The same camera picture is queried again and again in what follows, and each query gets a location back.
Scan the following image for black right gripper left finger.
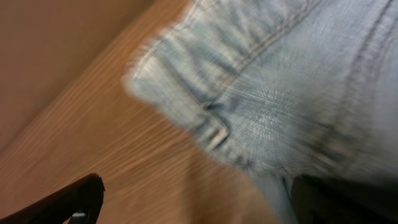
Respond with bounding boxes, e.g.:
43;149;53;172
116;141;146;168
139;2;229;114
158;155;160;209
1;173;105;224

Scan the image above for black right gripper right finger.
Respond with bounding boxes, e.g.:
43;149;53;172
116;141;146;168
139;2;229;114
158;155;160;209
292;176;397;224

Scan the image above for light blue denim shorts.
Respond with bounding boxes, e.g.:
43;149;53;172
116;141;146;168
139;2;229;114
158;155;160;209
124;0;397;223

